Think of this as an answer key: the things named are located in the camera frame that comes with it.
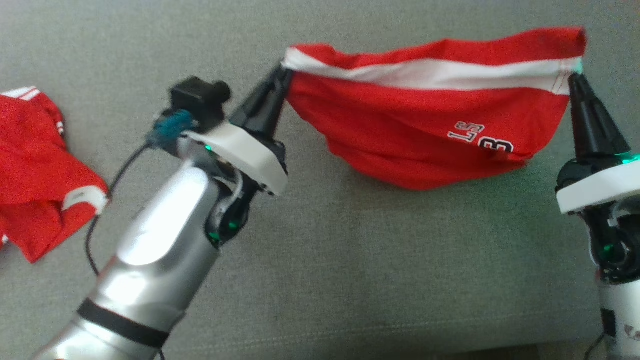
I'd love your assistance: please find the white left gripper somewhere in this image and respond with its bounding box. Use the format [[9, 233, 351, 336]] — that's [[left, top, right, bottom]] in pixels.
[[185, 62, 294, 196]]

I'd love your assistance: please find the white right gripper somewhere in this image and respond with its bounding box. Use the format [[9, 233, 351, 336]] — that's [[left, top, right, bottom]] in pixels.
[[556, 72, 640, 216]]

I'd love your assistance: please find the red shorts white waistband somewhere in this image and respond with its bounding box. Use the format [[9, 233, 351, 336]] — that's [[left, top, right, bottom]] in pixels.
[[281, 26, 587, 192]]

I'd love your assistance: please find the red jersey striped white trim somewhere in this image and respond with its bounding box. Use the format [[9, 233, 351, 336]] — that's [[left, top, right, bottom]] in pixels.
[[0, 86, 110, 264]]

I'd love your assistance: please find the large grey sofa chaise cushion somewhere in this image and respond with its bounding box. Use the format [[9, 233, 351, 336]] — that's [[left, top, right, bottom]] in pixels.
[[0, 0, 640, 360]]

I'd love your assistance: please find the black cable teal plug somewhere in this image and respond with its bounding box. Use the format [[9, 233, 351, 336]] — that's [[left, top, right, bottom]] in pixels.
[[84, 110, 197, 277], [584, 331, 609, 360]]

